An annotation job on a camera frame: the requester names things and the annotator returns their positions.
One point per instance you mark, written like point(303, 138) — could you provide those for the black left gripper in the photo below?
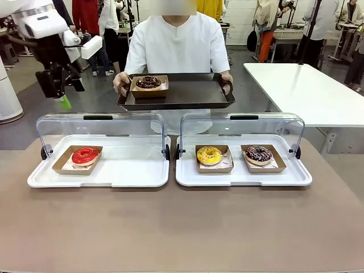
point(57, 82)

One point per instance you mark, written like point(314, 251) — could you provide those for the chocolate nut donut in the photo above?
point(148, 83)

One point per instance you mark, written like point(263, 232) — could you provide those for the white printed paper liner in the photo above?
point(68, 166)
point(274, 164)
point(164, 86)
point(227, 162)

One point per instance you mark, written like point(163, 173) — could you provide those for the dark brown serving tray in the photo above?
point(193, 91)

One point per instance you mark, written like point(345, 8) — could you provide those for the yellow sprinkled donut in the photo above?
point(209, 156)

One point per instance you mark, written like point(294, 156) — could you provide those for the person's left forearm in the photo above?
point(224, 72)

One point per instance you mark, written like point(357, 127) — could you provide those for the person's right forearm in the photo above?
point(125, 72)

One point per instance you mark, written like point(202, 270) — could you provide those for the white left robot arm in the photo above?
point(39, 25)

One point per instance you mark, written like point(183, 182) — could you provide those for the red glazed donut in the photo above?
point(85, 159)

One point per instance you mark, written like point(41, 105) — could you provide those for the red donut in box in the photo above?
point(61, 162)

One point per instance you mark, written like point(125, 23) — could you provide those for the person in red shirt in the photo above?
point(85, 17)

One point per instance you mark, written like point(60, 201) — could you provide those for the person in white jacket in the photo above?
point(109, 17)

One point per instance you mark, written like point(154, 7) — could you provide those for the person in white shirt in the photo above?
point(176, 48)

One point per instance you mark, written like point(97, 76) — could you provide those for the person in yellow top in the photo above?
point(210, 8)

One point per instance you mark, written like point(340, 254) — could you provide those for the purple sprinkled donut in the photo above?
point(258, 155)

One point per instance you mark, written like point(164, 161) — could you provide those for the person in orange trousers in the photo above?
point(266, 37)

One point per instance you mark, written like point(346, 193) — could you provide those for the sprinkled chocolate donut in box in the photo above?
point(264, 169)

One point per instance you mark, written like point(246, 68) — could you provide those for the person in white coat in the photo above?
point(324, 20)

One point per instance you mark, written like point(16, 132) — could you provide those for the person's right hand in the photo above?
point(120, 82)

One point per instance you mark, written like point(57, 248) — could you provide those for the person's left hand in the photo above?
point(229, 81)

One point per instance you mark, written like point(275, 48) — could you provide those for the clear display lid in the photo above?
point(241, 128)
point(99, 128)

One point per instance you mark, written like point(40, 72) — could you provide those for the white cylindrical appliance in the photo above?
point(8, 96)

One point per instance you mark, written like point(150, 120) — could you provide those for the black lid hinge knob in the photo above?
point(296, 152)
point(178, 152)
point(44, 153)
point(167, 152)

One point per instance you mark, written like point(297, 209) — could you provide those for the grey plastic stool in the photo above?
point(8, 54)

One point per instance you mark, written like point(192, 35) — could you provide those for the white display tray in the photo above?
point(128, 167)
point(241, 179)

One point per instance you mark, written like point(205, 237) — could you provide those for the black hanging bag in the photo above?
point(251, 41)

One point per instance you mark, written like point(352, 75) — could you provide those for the grey background desk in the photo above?
point(287, 35)

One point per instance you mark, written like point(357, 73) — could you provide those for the large white table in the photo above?
point(307, 94)

